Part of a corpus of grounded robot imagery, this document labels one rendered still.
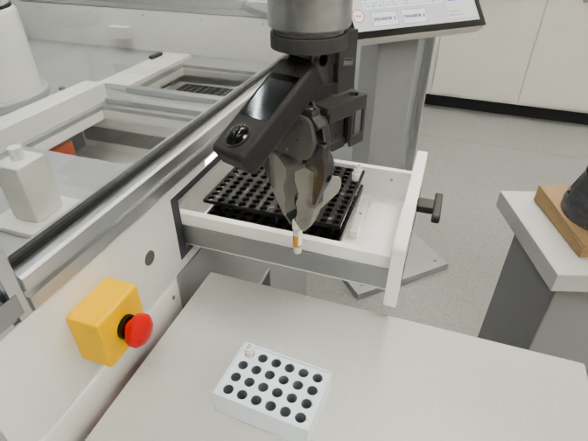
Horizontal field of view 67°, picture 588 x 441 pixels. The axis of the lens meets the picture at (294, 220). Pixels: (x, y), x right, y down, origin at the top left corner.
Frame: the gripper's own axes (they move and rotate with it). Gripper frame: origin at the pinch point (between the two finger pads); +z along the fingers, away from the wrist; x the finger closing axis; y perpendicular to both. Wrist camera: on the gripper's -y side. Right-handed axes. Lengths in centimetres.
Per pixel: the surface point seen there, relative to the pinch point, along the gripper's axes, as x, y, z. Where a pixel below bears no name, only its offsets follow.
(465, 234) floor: 31, 149, 98
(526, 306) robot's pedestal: -17, 53, 40
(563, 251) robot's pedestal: -20, 50, 22
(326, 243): 1.7, 8.2, 8.9
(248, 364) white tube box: 0.4, -8.0, 18.8
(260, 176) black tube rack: 21.6, 13.8, 8.1
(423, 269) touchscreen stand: 31, 109, 95
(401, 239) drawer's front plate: -7.3, 12.2, 5.5
